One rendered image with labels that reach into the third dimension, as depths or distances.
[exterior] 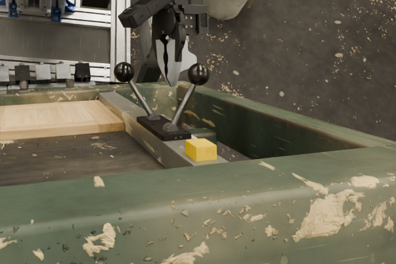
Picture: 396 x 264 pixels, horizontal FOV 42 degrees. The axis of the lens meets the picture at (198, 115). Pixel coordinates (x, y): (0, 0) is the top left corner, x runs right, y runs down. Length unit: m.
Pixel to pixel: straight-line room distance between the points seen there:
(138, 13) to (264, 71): 1.95
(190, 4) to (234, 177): 0.63
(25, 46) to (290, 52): 1.41
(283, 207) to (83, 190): 0.14
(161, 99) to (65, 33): 0.96
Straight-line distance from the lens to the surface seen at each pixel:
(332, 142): 0.83
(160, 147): 0.84
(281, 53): 2.93
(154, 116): 0.97
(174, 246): 0.35
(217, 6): 2.82
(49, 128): 1.12
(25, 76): 1.71
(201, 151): 0.70
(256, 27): 2.96
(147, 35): 1.68
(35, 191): 0.40
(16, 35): 2.43
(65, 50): 2.39
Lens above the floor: 2.28
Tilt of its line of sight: 62 degrees down
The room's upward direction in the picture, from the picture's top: 33 degrees clockwise
